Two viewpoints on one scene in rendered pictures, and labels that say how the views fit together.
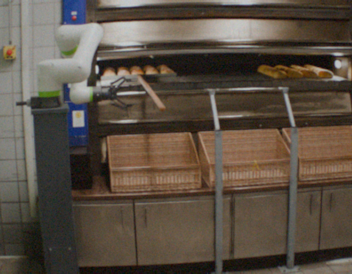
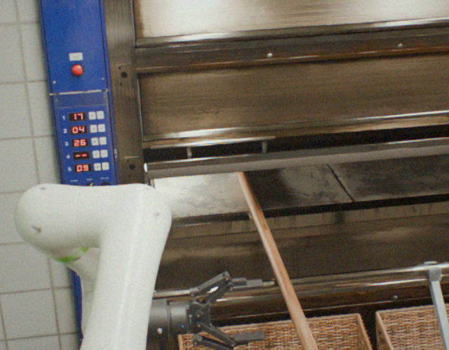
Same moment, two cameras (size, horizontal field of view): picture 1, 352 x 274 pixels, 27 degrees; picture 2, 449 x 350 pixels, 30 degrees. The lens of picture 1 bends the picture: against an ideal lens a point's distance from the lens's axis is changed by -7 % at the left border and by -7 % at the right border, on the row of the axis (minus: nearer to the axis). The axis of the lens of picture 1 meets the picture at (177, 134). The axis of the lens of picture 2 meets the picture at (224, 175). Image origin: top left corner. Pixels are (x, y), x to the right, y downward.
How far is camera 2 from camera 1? 2.85 m
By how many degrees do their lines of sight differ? 12
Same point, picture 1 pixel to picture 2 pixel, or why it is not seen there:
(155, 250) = not seen: outside the picture
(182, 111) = (343, 269)
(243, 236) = not seen: outside the picture
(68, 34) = (56, 227)
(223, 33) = (446, 94)
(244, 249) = not seen: outside the picture
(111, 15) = (175, 57)
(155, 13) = (283, 52)
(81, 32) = (99, 225)
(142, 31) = (253, 96)
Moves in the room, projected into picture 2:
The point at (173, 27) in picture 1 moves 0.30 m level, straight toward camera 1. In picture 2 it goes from (327, 85) to (343, 117)
